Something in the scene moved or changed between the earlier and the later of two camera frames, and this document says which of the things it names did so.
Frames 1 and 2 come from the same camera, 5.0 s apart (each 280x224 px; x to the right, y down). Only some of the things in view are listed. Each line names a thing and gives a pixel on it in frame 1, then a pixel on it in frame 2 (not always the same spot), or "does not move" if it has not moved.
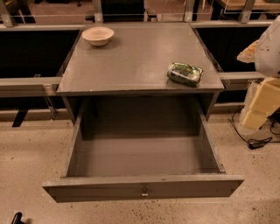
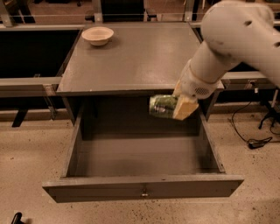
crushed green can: (185, 73) → (162, 105)
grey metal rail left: (30, 87) does not move
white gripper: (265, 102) → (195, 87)
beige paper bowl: (98, 36) does not move
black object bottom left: (17, 219) does not move
